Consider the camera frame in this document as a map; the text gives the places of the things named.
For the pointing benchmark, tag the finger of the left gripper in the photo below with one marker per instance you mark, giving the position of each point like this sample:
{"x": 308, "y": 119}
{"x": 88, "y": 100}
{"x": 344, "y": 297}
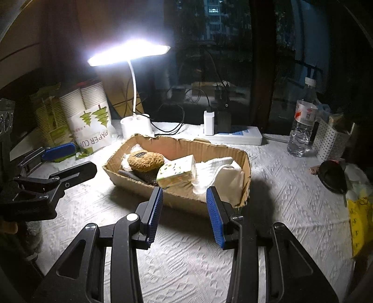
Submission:
{"x": 58, "y": 180}
{"x": 35, "y": 158}

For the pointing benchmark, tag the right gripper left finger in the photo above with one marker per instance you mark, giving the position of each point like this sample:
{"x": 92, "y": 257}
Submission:
{"x": 78, "y": 274}

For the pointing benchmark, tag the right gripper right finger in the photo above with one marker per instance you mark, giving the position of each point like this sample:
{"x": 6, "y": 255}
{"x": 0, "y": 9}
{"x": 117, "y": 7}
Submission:
{"x": 291, "y": 273}

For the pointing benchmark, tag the brown plush toy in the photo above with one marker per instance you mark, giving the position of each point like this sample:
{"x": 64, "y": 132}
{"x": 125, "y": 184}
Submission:
{"x": 145, "y": 161}

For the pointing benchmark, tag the white paper towel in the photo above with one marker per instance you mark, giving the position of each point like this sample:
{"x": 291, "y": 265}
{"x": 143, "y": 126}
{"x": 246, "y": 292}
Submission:
{"x": 222, "y": 173}

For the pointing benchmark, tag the grey sock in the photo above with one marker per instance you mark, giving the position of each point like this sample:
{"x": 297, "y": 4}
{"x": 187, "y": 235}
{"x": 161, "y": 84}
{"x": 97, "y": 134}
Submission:
{"x": 144, "y": 177}

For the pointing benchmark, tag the green paper cup pack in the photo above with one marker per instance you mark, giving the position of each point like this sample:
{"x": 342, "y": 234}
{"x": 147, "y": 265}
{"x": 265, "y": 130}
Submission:
{"x": 51, "y": 121}

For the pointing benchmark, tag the white paper cup pack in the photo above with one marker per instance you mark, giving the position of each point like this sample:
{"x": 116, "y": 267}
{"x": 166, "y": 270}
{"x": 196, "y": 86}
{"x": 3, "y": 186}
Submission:
{"x": 87, "y": 112}

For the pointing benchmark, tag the white tablecloth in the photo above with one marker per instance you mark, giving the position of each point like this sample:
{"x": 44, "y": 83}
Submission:
{"x": 184, "y": 264}

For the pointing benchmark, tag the yellow wet wipes pack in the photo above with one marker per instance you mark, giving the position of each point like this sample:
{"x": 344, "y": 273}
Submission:
{"x": 360, "y": 216}

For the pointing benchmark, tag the brown cardboard box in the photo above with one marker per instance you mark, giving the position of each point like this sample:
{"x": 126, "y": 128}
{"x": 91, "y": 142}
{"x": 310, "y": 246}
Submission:
{"x": 180, "y": 196}

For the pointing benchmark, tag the black round object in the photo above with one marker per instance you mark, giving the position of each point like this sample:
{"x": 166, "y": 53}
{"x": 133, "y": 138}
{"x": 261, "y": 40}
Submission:
{"x": 332, "y": 176}

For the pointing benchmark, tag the white perforated organizer basket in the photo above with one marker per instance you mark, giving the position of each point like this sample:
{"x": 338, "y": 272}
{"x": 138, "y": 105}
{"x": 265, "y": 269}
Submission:
{"x": 331, "y": 138}

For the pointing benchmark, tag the white power strip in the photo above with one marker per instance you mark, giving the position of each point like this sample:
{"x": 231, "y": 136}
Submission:
{"x": 239, "y": 135}

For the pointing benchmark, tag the white charger plug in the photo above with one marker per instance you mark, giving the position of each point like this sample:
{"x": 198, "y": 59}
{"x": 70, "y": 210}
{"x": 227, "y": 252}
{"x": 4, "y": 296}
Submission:
{"x": 209, "y": 127}

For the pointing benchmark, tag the clear water bottle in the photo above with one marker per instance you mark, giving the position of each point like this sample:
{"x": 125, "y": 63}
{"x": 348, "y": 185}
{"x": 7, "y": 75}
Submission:
{"x": 304, "y": 120}

